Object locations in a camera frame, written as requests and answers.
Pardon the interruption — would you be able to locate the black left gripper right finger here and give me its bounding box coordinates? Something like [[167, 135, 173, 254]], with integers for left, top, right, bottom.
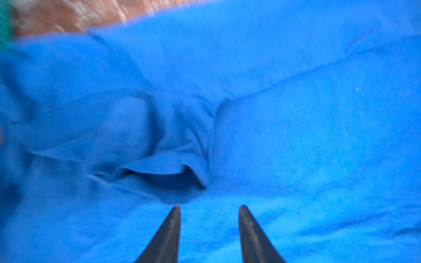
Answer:
[[239, 205, 286, 263]]

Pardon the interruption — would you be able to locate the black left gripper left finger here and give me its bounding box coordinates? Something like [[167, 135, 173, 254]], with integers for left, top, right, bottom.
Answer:
[[135, 206, 182, 263]]

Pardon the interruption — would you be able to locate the blue t shirt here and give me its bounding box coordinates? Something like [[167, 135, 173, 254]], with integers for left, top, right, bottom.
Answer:
[[1, 1, 421, 263]]

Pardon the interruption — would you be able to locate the teal plastic laundry basket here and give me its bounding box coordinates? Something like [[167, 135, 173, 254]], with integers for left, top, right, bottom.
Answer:
[[0, 0, 13, 49]]

